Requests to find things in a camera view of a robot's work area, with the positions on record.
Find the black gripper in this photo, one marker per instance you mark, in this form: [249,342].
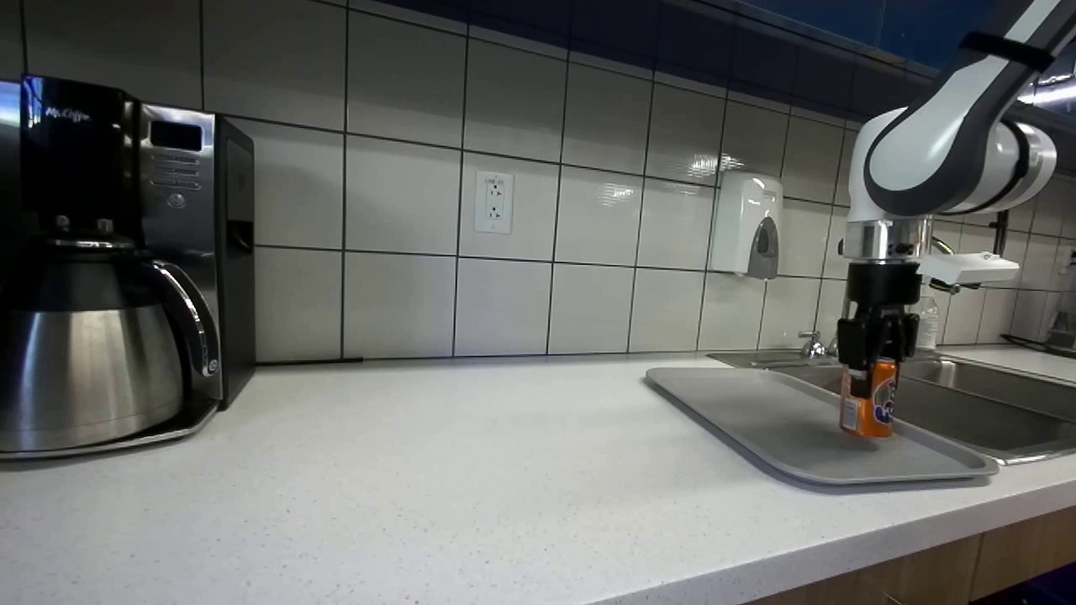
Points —
[883,321]

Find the orange soda can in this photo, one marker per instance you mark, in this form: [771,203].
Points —
[869,403]

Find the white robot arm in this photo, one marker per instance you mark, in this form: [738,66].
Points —
[950,154]

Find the stainless steel sink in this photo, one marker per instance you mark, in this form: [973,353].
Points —
[1005,416]

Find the white soap dispenser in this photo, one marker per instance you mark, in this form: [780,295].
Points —
[747,228]

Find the wooden cabinet front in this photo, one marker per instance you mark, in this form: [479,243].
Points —
[958,574]

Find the steel coffee carafe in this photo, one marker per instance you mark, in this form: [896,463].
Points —
[99,346]

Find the black steel coffee maker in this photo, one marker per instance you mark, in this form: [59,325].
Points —
[104,170]

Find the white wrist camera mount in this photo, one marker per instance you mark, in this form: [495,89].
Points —
[967,272]

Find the white wall power outlet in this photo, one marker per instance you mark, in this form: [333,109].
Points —
[494,203]

